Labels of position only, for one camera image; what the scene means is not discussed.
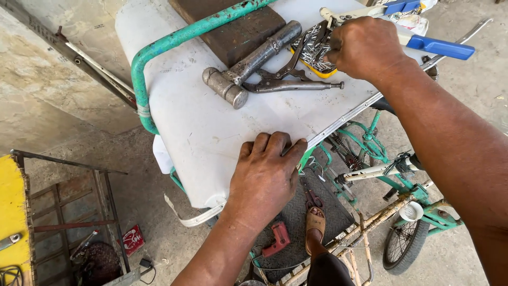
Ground black cables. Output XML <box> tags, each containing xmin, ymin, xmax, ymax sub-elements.
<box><xmin>0</xmin><ymin>265</ymin><xmax>24</xmax><ymax>286</ymax></box>

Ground grey checker plate footboard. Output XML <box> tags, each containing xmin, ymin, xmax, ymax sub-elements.
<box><xmin>253</xmin><ymin>169</ymin><xmax>355</xmax><ymax>283</ymax></box>

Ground black bicycle wheel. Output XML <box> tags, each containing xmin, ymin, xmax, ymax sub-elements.
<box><xmin>382</xmin><ymin>216</ymin><xmax>431</xmax><ymax>276</ymax></box>

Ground grey locking pliers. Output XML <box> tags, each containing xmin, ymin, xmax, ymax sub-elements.
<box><xmin>243</xmin><ymin>30</ymin><xmax>345</xmax><ymax>94</ymax></box>

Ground white plastic bag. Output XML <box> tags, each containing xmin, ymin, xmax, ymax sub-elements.
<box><xmin>373</xmin><ymin>0</ymin><xmax>438</xmax><ymax>37</ymax></box>

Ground brown rusty steel block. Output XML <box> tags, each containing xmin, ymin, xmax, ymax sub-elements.
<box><xmin>169</xmin><ymin>0</ymin><xmax>286</xmax><ymax>67</ymax></box>

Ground green metal frame tube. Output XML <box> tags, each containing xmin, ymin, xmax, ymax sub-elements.
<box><xmin>131</xmin><ymin>0</ymin><xmax>278</xmax><ymax>136</ymax></box>

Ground dark woven basket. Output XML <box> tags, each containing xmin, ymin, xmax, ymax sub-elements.
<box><xmin>76</xmin><ymin>242</ymin><xmax>122</xmax><ymax>286</ymax></box>

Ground clear plastic bottle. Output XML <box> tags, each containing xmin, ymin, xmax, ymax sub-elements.
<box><xmin>70</xmin><ymin>230</ymin><xmax>99</xmax><ymax>261</ymax></box>

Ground black charger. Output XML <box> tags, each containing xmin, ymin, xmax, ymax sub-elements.
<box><xmin>138</xmin><ymin>258</ymin><xmax>156</xmax><ymax>285</ymax></box>

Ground loose aluminium strip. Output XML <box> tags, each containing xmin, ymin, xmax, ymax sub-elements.
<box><xmin>65</xmin><ymin>41</ymin><xmax>137</xmax><ymax>105</ymax></box>

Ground aluminium trim strip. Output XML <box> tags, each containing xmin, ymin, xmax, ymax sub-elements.
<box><xmin>283</xmin><ymin>18</ymin><xmax>494</xmax><ymax>156</ymax></box>

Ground rusty cream metal frame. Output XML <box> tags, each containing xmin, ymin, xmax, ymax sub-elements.
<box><xmin>254</xmin><ymin>180</ymin><xmax>436</xmax><ymax>286</ymax></box>

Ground rusty metal rack frame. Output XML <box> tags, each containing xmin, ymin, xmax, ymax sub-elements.
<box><xmin>10</xmin><ymin>149</ymin><xmax>132</xmax><ymax>286</ymax></box>

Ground person's right hand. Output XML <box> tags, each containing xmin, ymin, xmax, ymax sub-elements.
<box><xmin>323</xmin><ymin>17</ymin><xmax>409</xmax><ymax>82</ymax></box>

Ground white sheet panel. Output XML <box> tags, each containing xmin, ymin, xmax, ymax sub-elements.
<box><xmin>115</xmin><ymin>0</ymin><xmax>437</xmax><ymax>209</ymax></box>

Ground white handlebar tube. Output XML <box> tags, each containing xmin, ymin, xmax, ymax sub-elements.
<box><xmin>335</xmin><ymin>154</ymin><xmax>424</xmax><ymax>184</ymax></box>

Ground tan sandal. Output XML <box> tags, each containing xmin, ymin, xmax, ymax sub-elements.
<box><xmin>304</xmin><ymin>207</ymin><xmax>327</xmax><ymax>256</ymax></box>

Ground green tricycle frame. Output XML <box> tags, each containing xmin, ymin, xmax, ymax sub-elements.
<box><xmin>298</xmin><ymin>110</ymin><xmax>465</xmax><ymax>239</ymax></box>

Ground red electric drill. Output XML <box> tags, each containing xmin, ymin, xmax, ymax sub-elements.
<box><xmin>262</xmin><ymin>221</ymin><xmax>291</xmax><ymax>258</ymax></box>

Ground person's black shorts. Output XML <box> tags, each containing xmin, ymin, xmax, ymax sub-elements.
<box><xmin>307</xmin><ymin>252</ymin><xmax>356</xmax><ymax>286</ymax></box>

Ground grey steel hammer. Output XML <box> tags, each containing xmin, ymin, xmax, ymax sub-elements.
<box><xmin>202</xmin><ymin>21</ymin><xmax>303</xmax><ymax>110</ymax></box>

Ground black bicycle saddle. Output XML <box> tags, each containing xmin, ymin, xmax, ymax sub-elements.
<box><xmin>370</xmin><ymin>97</ymin><xmax>397</xmax><ymax>116</ymax></box>

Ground yellow board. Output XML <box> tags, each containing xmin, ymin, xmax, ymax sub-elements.
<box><xmin>0</xmin><ymin>154</ymin><xmax>35</xmax><ymax>286</ymax></box>

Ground red packet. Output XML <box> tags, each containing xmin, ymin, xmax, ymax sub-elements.
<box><xmin>117</xmin><ymin>224</ymin><xmax>146</xmax><ymax>257</ymax></box>

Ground silver metal latch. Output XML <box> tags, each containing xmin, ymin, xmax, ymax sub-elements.
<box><xmin>0</xmin><ymin>233</ymin><xmax>23</xmax><ymax>252</ymax></box>

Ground red handled pliers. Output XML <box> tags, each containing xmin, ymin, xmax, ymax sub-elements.
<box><xmin>300</xmin><ymin>177</ymin><xmax>325</xmax><ymax>211</ymax></box>

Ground white round cap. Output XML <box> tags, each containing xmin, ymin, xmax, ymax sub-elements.
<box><xmin>398</xmin><ymin>201</ymin><xmax>425</xmax><ymax>222</ymax></box>

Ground yellow tray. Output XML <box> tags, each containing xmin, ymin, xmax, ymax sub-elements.
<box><xmin>289</xmin><ymin>46</ymin><xmax>338</xmax><ymax>79</ymax></box>

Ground bent white trim strip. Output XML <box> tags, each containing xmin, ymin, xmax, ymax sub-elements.
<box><xmin>164</xmin><ymin>193</ymin><xmax>226</xmax><ymax>228</ymax></box>

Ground bicycle chain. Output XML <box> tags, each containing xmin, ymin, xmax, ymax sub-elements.
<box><xmin>325</xmin><ymin>133</ymin><xmax>362</xmax><ymax>172</ymax></box>

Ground grey metal bar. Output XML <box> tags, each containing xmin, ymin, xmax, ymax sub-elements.
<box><xmin>102</xmin><ymin>266</ymin><xmax>142</xmax><ymax>286</ymax></box>

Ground rusty angle iron bar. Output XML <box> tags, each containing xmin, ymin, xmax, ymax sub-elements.
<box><xmin>0</xmin><ymin>0</ymin><xmax>138</xmax><ymax>110</ymax></box>

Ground white plastic piece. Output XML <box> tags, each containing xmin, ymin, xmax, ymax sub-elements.
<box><xmin>152</xmin><ymin>135</ymin><xmax>175</xmax><ymax>175</ymax></box>

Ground blue handled rivet gun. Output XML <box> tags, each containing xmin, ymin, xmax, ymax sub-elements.
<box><xmin>319</xmin><ymin>0</ymin><xmax>475</xmax><ymax>61</ymax></box>

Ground person's left hand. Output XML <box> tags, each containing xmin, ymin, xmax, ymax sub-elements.
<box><xmin>224</xmin><ymin>132</ymin><xmax>308</xmax><ymax>233</ymax></box>

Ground pile of silver rivets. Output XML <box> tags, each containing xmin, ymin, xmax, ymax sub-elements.
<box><xmin>292</xmin><ymin>24</ymin><xmax>334</xmax><ymax>73</ymax></box>

